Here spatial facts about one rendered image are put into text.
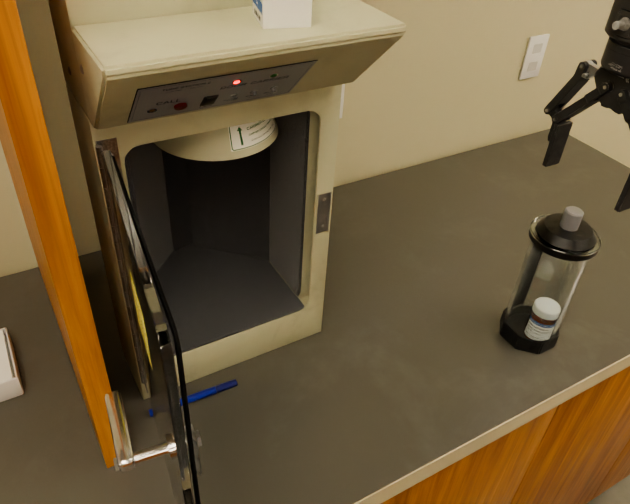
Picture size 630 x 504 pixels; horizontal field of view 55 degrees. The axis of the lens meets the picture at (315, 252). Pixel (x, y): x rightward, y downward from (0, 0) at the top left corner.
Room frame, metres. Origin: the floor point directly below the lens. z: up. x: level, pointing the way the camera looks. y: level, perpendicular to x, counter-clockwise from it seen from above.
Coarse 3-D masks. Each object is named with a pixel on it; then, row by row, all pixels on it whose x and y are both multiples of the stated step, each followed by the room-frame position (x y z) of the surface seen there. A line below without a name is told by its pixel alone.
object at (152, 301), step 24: (120, 192) 0.47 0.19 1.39; (120, 216) 0.45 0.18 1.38; (120, 240) 0.52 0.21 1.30; (144, 264) 0.37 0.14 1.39; (144, 288) 0.34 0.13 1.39; (144, 312) 0.37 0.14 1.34; (168, 336) 0.30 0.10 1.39; (144, 360) 0.48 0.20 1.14; (168, 360) 0.29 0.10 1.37; (168, 384) 0.29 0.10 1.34; (168, 408) 0.30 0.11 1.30; (168, 432) 0.33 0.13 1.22; (168, 456) 0.38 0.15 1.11
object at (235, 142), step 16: (224, 128) 0.69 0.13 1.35; (240, 128) 0.70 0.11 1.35; (256, 128) 0.71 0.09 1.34; (272, 128) 0.74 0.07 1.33; (160, 144) 0.69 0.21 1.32; (176, 144) 0.68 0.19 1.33; (192, 144) 0.68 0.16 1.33; (208, 144) 0.68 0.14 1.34; (224, 144) 0.68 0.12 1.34; (240, 144) 0.69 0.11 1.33; (256, 144) 0.70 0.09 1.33; (208, 160) 0.67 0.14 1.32; (224, 160) 0.67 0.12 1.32
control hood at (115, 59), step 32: (320, 0) 0.71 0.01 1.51; (352, 0) 0.72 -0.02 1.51; (96, 32) 0.56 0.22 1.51; (128, 32) 0.57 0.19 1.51; (160, 32) 0.57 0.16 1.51; (192, 32) 0.58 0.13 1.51; (224, 32) 0.59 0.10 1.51; (256, 32) 0.59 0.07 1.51; (288, 32) 0.60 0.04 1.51; (320, 32) 0.60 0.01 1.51; (352, 32) 0.62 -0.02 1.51; (384, 32) 0.63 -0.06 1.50; (96, 64) 0.49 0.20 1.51; (128, 64) 0.49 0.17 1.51; (160, 64) 0.50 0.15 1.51; (192, 64) 0.52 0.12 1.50; (224, 64) 0.54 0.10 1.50; (256, 64) 0.57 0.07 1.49; (320, 64) 0.63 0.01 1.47; (352, 64) 0.67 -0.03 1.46; (96, 96) 0.52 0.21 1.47; (128, 96) 0.52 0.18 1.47; (96, 128) 0.56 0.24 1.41
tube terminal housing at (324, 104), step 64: (64, 0) 0.58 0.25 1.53; (128, 0) 0.61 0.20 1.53; (192, 0) 0.64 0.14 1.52; (64, 64) 0.65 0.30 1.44; (128, 128) 0.60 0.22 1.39; (192, 128) 0.64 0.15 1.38; (320, 128) 0.73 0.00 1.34; (128, 192) 0.59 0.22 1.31; (320, 192) 0.73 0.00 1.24; (320, 256) 0.74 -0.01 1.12; (128, 320) 0.58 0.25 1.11; (320, 320) 0.74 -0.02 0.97
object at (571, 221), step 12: (552, 216) 0.80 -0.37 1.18; (564, 216) 0.77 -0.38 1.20; (576, 216) 0.76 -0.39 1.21; (540, 228) 0.78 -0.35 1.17; (552, 228) 0.77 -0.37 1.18; (564, 228) 0.77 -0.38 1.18; (576, 228) 0.77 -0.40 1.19; (588, 228) 0.77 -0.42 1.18; (552, 240) 0.75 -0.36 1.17; (564, 240) 0.74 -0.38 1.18; (576, 240) 0.74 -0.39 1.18; (588, 240) 0.75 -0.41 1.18
